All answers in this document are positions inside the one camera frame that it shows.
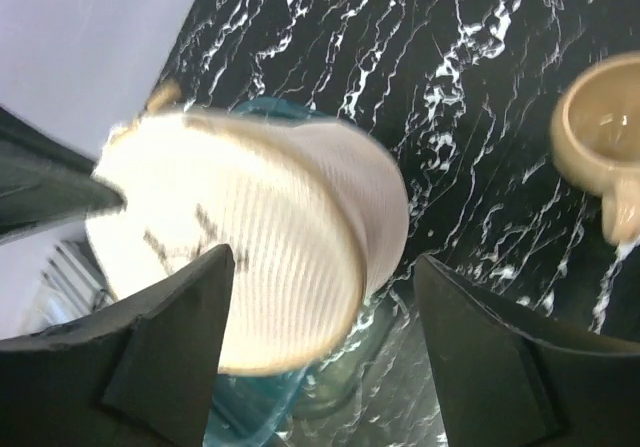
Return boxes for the beige ceramic mug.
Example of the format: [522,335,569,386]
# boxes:
[550,51,639,246]

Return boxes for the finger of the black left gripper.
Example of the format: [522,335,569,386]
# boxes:
[1,108,125,243]

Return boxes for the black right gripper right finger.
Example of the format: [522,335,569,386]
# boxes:
[413,255,639,447]

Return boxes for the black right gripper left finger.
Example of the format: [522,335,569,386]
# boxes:
[1,245,235,446]

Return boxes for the teal transparent plastic tub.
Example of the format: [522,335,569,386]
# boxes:
[204,96,401,447]

